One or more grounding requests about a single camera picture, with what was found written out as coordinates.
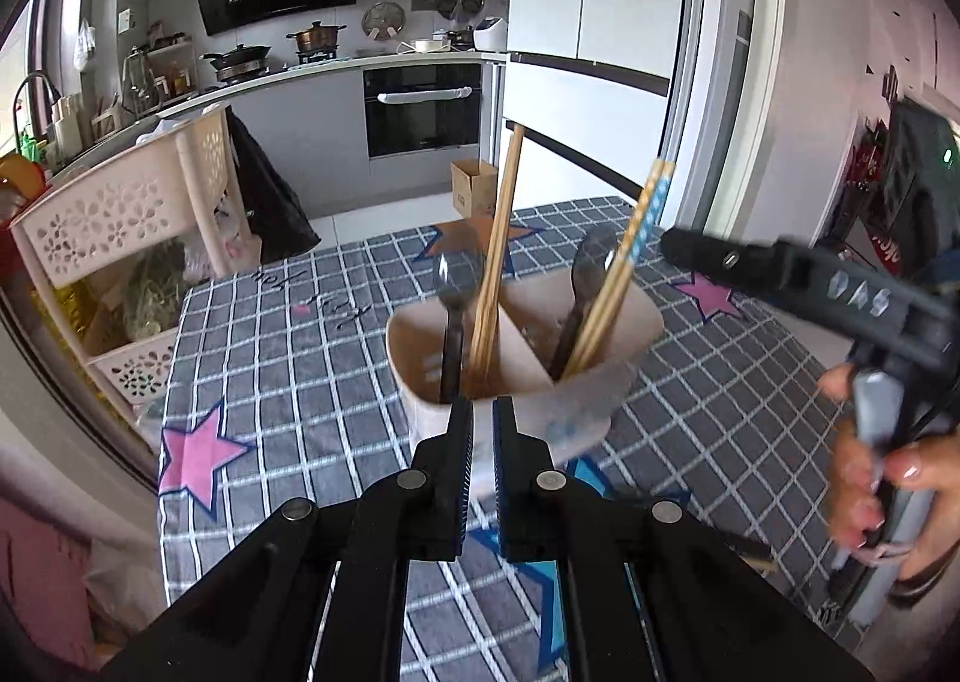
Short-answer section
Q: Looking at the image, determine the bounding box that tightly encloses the beige plastic storage rack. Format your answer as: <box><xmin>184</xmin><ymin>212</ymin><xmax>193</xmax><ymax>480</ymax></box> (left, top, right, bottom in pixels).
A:
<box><xmin>11</xmin><ymin>104</ymin><xmax>262</xmax><ymax>420</ymax></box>

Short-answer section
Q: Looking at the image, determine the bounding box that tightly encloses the black built-in oven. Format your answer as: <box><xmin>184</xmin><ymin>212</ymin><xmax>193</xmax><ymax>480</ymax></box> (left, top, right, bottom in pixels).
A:
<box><xmin>363</xmin><ymin>63</ymin><xmax>483</xmax><ymax>157</ymax></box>

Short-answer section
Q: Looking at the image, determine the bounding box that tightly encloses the beige plastic utensil holder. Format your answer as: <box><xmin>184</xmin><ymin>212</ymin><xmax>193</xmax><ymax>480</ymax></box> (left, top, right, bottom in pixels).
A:
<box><xmin>386</xmin><ymin>268</ymin><xmax>664</xmax><ymax>500</ymax></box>

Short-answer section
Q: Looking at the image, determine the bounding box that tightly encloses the black wok on stove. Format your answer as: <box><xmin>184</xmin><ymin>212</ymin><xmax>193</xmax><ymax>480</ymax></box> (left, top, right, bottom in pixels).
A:
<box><xmin>202</xmin><ymin>44</ymin><xmax>270</xmax><ymax>84</ymax></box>

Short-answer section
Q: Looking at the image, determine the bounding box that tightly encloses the cardboard box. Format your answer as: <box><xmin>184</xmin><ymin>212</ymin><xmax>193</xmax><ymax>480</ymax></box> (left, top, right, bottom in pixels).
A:
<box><xmin>451</xmin><ymin>159</ymin><xmax>498</xmax><ymax>217</ymax></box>

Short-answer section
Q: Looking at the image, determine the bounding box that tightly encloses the grey checked tablecloth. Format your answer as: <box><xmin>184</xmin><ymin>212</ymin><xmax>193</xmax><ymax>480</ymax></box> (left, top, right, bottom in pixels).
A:
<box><xmin>158</xmin><ymin>226</ymin><xmax>839</xmax><ymax>680</ymax></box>

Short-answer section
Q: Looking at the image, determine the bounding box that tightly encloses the kitchen faucet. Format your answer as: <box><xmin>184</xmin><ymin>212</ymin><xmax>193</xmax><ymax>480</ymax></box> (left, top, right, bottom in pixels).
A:
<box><xmin>11</xmin><ymin>70</ymin><xmax>62</xmax><ymax>154</ymax></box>

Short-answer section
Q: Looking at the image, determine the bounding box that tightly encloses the blue patterned chopstick in holder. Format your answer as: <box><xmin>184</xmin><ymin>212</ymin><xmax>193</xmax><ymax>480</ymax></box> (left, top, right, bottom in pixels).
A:
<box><xmin>562</xmin><ymin>159</ymin><xmax>675</xmax><ymax>380</ymax></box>

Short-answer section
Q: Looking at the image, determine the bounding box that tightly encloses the black bag on rack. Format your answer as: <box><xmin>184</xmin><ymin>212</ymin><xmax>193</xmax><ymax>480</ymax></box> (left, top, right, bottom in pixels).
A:
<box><xmin>226</xmin><ymin>107</ymin><xmax>320</xmax><ymax>265</ymax></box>

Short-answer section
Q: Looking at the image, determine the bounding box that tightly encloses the white refrigerator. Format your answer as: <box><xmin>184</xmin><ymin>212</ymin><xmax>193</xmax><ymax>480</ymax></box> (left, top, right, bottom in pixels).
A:
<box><xmin>503</xmin><ymin>0</ymin><xmax>683</xmax><ymax>208</ymax></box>

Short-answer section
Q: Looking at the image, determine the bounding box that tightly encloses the copper cooking pot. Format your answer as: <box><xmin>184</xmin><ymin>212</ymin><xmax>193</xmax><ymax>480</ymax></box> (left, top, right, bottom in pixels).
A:
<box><xmin>288</xmin><ymin>21</ymin><xmax>343</xmax><ymax>65</ymax></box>

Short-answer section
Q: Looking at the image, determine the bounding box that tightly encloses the dark translucent plastic spoon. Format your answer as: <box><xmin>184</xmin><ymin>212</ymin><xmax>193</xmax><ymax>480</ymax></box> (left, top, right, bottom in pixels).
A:
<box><xmin>548</xmin><ymin>224</ymin><xmax>619</xmax><ymax>381</ymax></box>

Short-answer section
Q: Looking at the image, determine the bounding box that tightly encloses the plain wooden chopstick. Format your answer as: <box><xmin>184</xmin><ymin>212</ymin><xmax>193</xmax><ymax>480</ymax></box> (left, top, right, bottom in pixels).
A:
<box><xmin>473</xmin><ymin>256</ymin><xmax>501</xmax><ymax>395</ymax></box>
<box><xmin>467</xmin><ymin>123</ymin><xmax>526</xmax><ymax>398</ymax></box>

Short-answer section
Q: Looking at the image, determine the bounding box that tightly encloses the patterned handle wooden chopstick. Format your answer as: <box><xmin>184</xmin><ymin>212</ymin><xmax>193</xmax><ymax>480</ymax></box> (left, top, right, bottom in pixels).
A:
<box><xmin>562</xmin><ymin>253</ymin><xmax>633</xmax><ymax>380</ymax></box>

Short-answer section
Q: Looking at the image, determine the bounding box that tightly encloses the person's right hand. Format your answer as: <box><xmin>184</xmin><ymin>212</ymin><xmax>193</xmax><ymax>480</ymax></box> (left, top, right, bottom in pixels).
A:
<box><xmin>817</xmin><ymin>362</ymin><xmax>960</xmax><ymax>582</ymax></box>

